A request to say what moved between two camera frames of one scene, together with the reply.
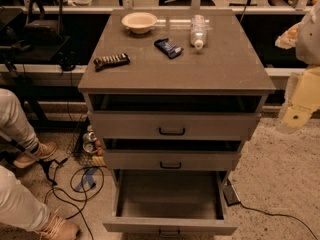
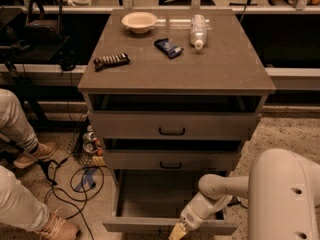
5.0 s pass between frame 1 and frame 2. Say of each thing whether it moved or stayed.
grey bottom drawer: stayed
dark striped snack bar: stayed
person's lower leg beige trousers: stayed
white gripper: moved
